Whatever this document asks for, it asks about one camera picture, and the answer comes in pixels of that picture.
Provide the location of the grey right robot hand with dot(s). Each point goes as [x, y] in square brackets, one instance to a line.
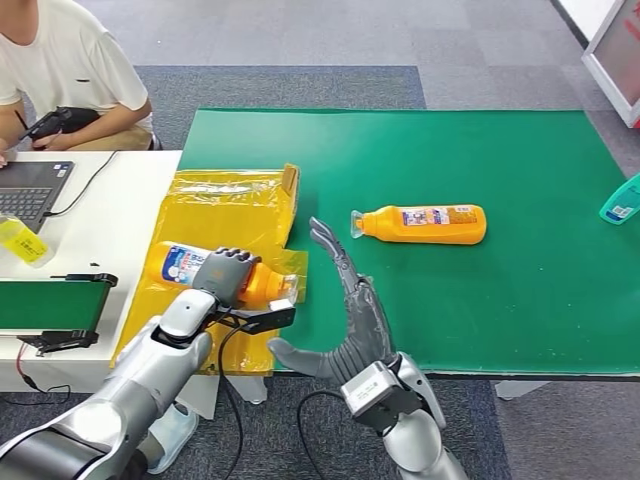
[367, 324]

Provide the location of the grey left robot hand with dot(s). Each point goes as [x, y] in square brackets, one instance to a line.
[225, 275]

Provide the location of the orange bottle with clear cap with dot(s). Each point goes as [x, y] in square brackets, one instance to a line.
[390, 225]
[170, 265]

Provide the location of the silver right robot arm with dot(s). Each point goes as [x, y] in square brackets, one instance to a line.
[415, 444]

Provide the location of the person's forearm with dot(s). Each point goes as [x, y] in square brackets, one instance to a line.
[110, 126]

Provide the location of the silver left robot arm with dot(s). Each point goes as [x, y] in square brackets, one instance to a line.
[150, 371]

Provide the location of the small yellow liquid bottle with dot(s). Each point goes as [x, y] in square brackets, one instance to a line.
[25, 246]

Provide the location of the teal plastic bottle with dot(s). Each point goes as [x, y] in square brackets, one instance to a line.
[623, 202]

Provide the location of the yellow plastic wrapped cardboard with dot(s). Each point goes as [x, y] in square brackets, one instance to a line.
[220, 212]

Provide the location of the white table foot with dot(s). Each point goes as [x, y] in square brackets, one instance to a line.
[520, 389]
[250, 389]

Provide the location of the white desk leg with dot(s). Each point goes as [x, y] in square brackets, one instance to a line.
[200, 397]

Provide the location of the white shoe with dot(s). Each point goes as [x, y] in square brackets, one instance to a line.
[175, 434]

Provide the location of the green conveyor belt panel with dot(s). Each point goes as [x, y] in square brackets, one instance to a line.
[50, 305]

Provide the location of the black clamp plate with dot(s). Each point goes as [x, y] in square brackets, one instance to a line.
[55, 340]

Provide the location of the green table mat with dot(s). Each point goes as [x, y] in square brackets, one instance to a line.
[500, 166]

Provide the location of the black handheld controller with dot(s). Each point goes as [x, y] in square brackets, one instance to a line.
[63, 119]

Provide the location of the person's hand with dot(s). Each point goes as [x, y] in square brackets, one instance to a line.
[47, 140]

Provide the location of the grey laptop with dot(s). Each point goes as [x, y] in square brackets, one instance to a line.
[30, 190]

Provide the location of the person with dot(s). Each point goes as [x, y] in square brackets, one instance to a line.
[70, 60]

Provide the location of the white framed red board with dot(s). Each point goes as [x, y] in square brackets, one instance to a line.
[620, 60]

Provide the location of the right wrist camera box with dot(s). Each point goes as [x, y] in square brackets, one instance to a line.
[370, 391]

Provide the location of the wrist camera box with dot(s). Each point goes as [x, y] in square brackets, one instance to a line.
[370, 391]
[270, 318]

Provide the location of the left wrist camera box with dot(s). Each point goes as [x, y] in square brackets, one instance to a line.
[270, 318]

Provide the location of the black conveyor bracket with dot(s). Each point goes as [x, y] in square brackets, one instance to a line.
[95, 278]

